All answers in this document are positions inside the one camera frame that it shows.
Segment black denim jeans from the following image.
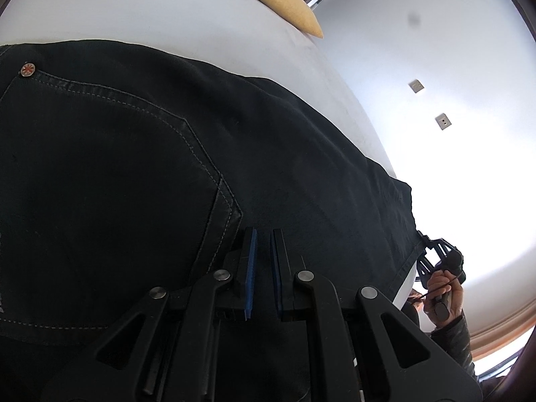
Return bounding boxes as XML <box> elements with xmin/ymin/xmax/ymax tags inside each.
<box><xmin>1</xmin><ymin>41</ymin><xmax>422</xmax><ymax>401</ymax></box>

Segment black jacket forearm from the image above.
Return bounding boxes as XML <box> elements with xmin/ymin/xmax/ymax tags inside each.
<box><xmin>430</xmin><ymin>313</ymin><xmax>477</xmax><ymax>381</ymax></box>

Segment black thin cable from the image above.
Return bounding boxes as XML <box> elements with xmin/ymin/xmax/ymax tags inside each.
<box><xmin>408</xmin><ymin>275</ymin><xmax>462</xmax><ymax>304</ymax></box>

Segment wall socket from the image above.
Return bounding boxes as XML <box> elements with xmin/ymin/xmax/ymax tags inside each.
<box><xmin>435</xmin><ymin>114</ymin><xmax>452</xmax><ymax>130</ymax></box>
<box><xmin>409</xmin><ymin>79</ymin><xmax>424</xmax><ymax>93</ymax></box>

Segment lower wall socket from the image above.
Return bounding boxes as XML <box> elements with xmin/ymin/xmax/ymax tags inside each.
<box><xmin>435</xmin><ymin>114</ymin><xmax>452</xmax><ymax>130</ymax></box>

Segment person's right hand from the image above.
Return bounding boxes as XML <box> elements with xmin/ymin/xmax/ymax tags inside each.
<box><xmin>423</xmin><ymin>270</ymin><xmax>463</xmax><ymax>328</ymax></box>

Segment yellow cushion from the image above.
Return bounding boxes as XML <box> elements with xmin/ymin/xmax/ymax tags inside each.
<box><xmin>259</xmin><ymin>0</ymin><xmax>323</xmax><ymax>38</ymax></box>

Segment upper wall socket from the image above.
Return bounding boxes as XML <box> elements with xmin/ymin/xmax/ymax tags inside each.
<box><xmin>409</xmin><ymin>79</ymin><xmax>424</xmax><ymax>93</ymax></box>

